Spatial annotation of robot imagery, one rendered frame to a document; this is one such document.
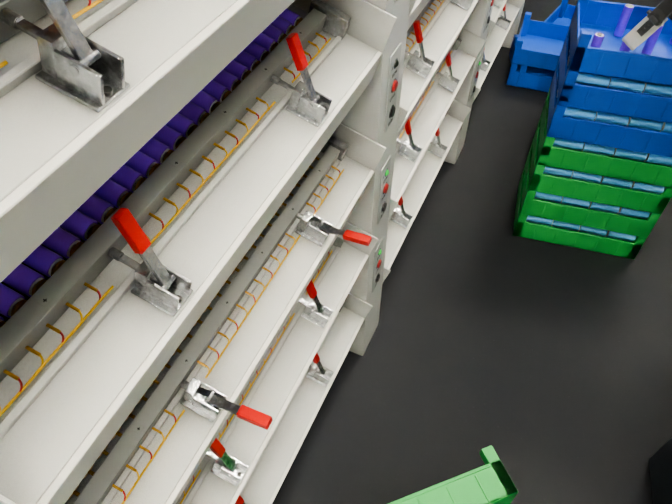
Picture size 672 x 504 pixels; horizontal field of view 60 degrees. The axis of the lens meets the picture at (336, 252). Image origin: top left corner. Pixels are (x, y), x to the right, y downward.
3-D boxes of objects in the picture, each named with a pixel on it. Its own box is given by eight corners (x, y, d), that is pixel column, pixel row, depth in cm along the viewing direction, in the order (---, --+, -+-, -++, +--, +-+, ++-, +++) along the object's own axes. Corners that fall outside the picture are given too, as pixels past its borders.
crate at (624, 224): (642, 183, 152) (655, 159, 146) (647, 238, 140) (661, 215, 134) (525, 162, 158) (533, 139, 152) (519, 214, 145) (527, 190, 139)
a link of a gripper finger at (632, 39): (663, 23, 104) (661, 24, 104) (633, 49, 110) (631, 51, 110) (651, 11, 104) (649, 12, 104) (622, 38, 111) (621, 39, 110)
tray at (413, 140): (468, 71, 147) (494, 25, 136) (380, 232, 111) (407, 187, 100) (397, 33, 148) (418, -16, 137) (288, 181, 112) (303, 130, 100)
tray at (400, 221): (456, 133, 162) (479, 96, 150) (375, 293, 125) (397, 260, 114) (391, 98, 162) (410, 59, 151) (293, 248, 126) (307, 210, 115)
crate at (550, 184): (655, 159, 146) (668, 134, 140) (661, 215, 134) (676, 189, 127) (533, 139, 152) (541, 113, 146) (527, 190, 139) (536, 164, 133)
